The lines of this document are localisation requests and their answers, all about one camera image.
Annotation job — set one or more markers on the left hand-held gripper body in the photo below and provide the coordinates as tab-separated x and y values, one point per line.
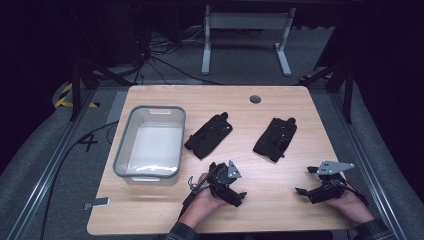
222	182

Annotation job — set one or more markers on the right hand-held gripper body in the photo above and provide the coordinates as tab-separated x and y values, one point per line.
328	191

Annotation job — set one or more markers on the black glove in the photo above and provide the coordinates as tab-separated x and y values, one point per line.
208	136
275	140

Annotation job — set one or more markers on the grey plastic bin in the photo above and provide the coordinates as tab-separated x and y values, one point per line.
151	146

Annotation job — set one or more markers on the person's right hand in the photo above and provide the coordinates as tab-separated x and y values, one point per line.
353	206

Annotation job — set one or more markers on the person's left hand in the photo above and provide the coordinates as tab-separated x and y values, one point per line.
200	203

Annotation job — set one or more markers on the black metal stand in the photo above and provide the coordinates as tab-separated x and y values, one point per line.
76	90
348	93

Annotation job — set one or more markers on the grey tape strip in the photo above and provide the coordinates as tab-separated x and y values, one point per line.
98	202

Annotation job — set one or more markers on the yellow black hazard tape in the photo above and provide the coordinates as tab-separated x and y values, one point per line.
63	100

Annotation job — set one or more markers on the aluminium rail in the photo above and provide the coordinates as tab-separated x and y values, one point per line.
50	170
366	163

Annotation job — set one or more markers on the white metal desk frame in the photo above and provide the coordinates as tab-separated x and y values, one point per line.
246	20

